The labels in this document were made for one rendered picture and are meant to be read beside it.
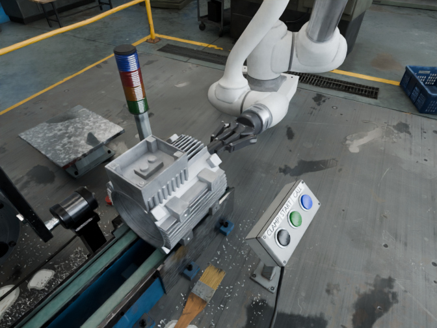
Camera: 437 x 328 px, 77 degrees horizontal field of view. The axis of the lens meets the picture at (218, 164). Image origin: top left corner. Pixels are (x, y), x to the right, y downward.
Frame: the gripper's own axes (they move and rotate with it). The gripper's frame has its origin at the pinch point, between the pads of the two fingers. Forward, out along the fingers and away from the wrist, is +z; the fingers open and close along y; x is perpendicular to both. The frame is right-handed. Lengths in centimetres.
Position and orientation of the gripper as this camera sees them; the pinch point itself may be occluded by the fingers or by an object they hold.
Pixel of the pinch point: (211, 150)
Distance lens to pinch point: 72.9
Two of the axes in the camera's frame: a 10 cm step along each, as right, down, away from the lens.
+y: 8.1, 4.1, -4.3
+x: -0.8, 7.9, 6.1
